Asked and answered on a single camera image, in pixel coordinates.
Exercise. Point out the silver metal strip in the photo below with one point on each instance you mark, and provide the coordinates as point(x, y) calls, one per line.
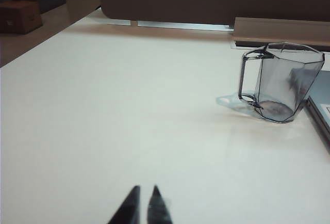
point(118, 22)
point(180, 25)

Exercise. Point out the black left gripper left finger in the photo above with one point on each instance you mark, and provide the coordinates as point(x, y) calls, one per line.
point(129, 208)

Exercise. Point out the brown cardboard box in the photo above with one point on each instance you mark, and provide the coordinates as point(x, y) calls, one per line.
point(18, 17)

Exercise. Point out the transparent faceted water cup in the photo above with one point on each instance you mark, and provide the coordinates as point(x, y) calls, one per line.
point(278, 84)

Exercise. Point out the silver closed laptop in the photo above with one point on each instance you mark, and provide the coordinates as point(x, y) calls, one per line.
point(322, 97)

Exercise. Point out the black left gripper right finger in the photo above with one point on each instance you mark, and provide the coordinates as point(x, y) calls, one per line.
point(158, 208)

